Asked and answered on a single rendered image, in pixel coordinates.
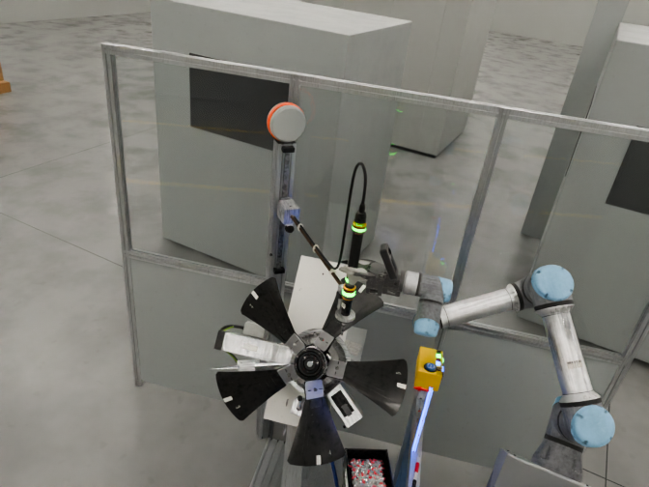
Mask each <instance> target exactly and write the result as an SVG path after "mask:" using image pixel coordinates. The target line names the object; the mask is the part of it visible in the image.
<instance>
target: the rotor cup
mask: <svg viewBox="0 0 649 487"><path fill-rule="evenodd" d="M319 349H320V348H318V347H317V346H316V345H314V344H308V345H306V346H305V347H304V348H303V349H302V350H300V351H299V352H298V353H297V354H296V356H295V359H294V369H295V371H296V374H297V375H298V376H299V377H300V378H301V379H302V380H304V381H306V382H309V381H316V380H324V379H325V378H326V376H325V375H326V371H327V368H326V367H328V365H329V362H330V360H331V359H332V357H331V354H330V352H327V353H326V352H324V351H322V350H321V349H320V350H319ZM308 361H312V362H313V365H312V366H311V367H308V366H307V362H308Z"/></svg>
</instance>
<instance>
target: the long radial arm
mask: <svg viewBox="0 0 649 487"><path fill-rule="evenodd" d="M221 351H225V352H229V353H233V354H237V355H241V356H246V357H250V358H256V359H261V360H265V361H269V362H273V363H276V362H280V363H290V360H292V358H290V357H291V356H292V354H291V353H292V350H291V349H290V348H289V347H288V346H287V345H284V344H280V343H276V342H271V341H266V340H262V339H258V338H254V337H249V336H245V335H242V334H238V333H234V332H226V333H225V337H224V341H223V345H222V349H221Z"/></svg>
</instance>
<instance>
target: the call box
mask: <svg viewBox="0 0 649 487"><path fill-rule="evenodd" d="M442 360H443V351H441V352H440V365H436V362H437V350H435V349H430V348H426V347H420V348H419V352H418V356H417V360H416V367H415V377H414V386H415V387H422V388H426V389H430V387H432V389H433V391H438V388H439V385H440V381H441V378H442ZM428 362H429V363H433V364H434V365H436V370H435V371H430V370H428V369H427V368H426V364H427V363H428ZM437 367H441V371H437Z"/></svg>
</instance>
